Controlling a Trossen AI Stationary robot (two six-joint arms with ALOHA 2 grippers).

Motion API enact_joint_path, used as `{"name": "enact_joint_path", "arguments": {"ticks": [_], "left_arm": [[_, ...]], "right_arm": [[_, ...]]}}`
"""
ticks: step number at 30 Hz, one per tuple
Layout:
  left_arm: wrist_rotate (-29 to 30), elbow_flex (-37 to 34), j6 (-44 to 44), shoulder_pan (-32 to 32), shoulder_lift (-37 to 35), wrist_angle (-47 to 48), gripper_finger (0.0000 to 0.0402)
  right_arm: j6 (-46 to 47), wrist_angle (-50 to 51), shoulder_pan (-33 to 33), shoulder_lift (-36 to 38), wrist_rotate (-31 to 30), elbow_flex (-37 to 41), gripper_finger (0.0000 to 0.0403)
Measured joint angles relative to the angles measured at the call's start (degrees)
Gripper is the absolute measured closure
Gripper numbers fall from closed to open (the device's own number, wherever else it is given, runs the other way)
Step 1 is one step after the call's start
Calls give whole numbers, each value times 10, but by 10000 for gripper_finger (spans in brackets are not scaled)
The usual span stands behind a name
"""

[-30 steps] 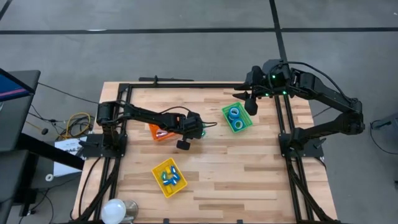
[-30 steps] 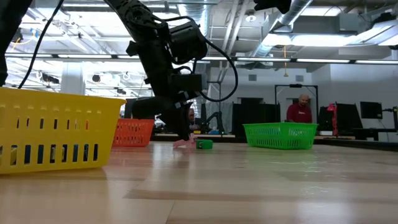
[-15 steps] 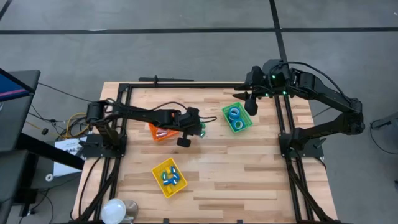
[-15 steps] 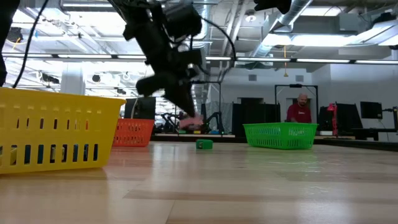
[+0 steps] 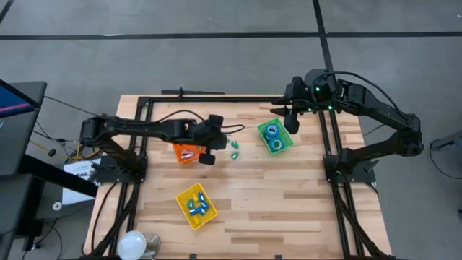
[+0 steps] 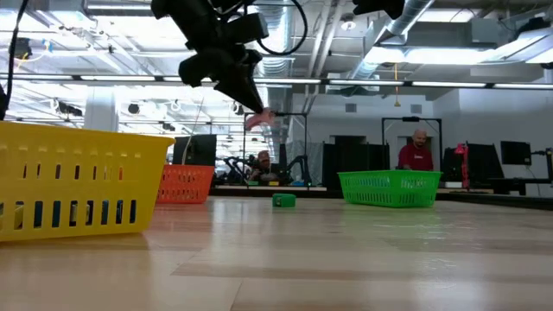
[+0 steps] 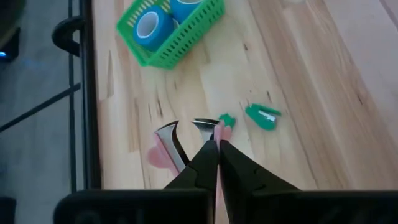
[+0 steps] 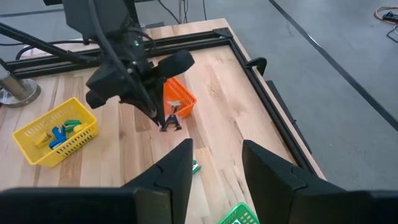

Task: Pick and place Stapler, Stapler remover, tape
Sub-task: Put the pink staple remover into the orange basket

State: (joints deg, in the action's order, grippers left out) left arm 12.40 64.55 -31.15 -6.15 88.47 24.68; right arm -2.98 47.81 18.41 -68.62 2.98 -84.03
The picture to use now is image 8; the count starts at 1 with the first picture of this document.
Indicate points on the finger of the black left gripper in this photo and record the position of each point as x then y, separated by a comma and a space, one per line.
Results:
160, 102
140, 102

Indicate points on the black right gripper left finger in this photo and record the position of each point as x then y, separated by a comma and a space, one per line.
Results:
168, 186

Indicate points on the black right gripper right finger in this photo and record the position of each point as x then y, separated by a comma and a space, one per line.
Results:
270, 186

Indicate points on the yellow mini stapler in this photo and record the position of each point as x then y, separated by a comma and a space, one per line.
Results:
43, 140
81, 127

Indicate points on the green mini stapler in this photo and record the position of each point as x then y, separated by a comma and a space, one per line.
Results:
196, 168
72, 124

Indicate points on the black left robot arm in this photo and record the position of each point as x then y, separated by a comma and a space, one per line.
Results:
130, 49

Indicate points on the orange plastic basket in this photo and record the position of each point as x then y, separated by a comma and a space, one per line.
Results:
183, 96

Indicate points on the green plastic basket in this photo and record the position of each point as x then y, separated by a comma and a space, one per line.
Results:
236, 214

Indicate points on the black flat bar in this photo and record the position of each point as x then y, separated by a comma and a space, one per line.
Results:
289, 116

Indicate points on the silver stand with round base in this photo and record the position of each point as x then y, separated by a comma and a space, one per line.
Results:
18, 91

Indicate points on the black table clamp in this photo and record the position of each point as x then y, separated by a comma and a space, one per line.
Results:
261, 62

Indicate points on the yellow plastic basket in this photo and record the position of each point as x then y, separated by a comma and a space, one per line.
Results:
37, 160

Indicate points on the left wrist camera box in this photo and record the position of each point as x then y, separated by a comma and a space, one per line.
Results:
93, 15

